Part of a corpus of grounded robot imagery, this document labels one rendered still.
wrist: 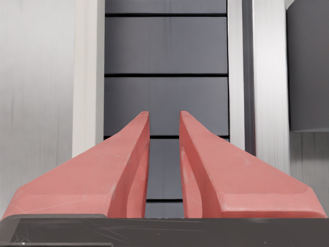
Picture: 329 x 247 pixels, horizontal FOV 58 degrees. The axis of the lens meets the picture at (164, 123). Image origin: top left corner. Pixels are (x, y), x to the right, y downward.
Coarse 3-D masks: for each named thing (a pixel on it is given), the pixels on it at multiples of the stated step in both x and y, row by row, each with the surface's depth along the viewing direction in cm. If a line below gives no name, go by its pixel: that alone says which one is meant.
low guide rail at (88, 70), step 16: (80, 0) 15; (96, 0) 15; (80, 16) 15; (96, 16) 15; (80, 32) 15; (96, 32) 15; (80, 48) 15; (96, 48) 15; (80, 64) 15; (96, 64) 15; (80, 80) 15; (96, 80) 15; (80, 96) 15; (96, 96) 15; (80, 112) 15; (96, 112) 15; (80, 128) 15; (96, 128) 15; (80, 144) 15; (96, 144) 15
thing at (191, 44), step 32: (128, 0) 19; (160, 0) 19; (192, 0) 19; (224, 0) 19; (128, 32) 19; (160, 32) 19; (192, 32) 19; (224, 32) 19; (128, 64) 18; (160, 64) 18; (192, 64) 18; (224, 64) 18; (128, 96) 18; (160, 96) 18; (192, 96) 18; (224, 96) 18; (160, 128) 18; (224, 128) 18; (160, 160) 18; (160, 192) 18
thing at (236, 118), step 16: (240, 0) 19; (224, 16) 20; (240, 16) 19; (240, 32) 19; (240, 48) 19; (240, 64) 19; (240, 80) 19; (240, 96) 19; (240, 112) 18; (240, 128) 18; (240, 144) 18
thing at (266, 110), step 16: (256, 0) 10; (272, 0) 10; (256, 16) 10; (272, 16) 10; (256, 32) 10; (272, 32) 10; (256, 48) 10; (272, 48) 10; (256, 64) 10; (272, 64) 10; (256, 80) 10; (272, 80) 10; (256, 96) 10; (272, 96) 10; (256, 112) 10; (272, 112) 10; (256, 128) 10; (272, 128) 10; (288, 128) 10; (256, 144) 10; (272, 144) 10; (288, 144) 10; (272, 160) 10; (288, 160) 10
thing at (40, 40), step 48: (0, 0) 24; (48, 0) 24; (288, 0) 24; (0, 48) 24; (48, 48) 24; (0, 96) 23; (48, 96) 23; (288, 96) 23; (0, 144) 23; (48, 144) 23; (0, 192) 23
